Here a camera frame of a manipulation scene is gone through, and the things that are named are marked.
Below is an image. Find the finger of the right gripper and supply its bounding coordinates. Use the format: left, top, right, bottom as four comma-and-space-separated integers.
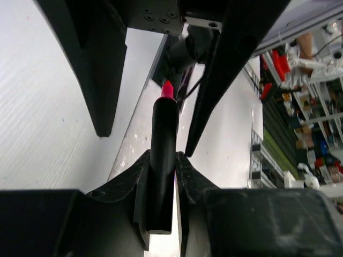
37, 1, 127, 137

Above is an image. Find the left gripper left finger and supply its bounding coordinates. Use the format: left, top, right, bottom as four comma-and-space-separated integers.
1, 152, 150, 256

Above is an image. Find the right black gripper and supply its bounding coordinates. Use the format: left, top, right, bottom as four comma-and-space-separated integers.
110, 0, 289, 157

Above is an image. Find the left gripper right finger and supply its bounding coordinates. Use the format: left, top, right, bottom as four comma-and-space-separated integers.
176, 152, 342, 256

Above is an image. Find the black pink highlighter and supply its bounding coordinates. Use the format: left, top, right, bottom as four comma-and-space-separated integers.
146, 81, 179, 235

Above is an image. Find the cluttered background shelving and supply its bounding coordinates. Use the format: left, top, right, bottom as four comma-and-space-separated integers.
253, 19, 342, 211

